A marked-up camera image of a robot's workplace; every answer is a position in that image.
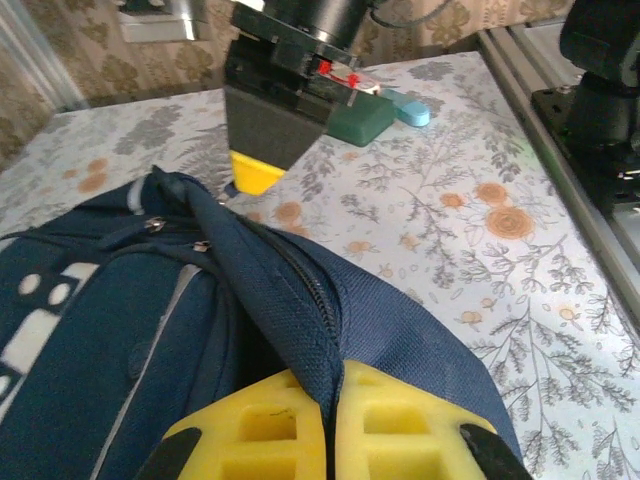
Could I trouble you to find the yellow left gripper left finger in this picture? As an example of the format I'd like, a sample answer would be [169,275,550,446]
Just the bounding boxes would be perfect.
[134,368,330,480]

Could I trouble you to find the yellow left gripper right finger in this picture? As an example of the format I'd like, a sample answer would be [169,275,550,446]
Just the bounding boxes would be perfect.
[328,359,527,480]

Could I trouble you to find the dark green pencil case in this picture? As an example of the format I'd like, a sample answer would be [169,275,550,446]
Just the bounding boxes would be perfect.
[327,92,396,149]

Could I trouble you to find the navy blue backpack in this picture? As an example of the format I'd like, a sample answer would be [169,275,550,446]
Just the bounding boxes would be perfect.
[0,164,521,480]

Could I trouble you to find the light blue eraser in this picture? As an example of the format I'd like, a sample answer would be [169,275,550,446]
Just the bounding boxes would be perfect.
[382,88,432,129]

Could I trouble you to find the floral tablecloth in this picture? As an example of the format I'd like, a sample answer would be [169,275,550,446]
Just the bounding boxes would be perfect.
[0,49,640,480]

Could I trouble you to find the long aluminium base rail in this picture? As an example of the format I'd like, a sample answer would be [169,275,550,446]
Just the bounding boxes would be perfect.
[477,22,640,326]

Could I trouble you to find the aluminium frame post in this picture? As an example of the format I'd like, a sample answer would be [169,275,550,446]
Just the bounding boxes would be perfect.
[0,0,87,114]

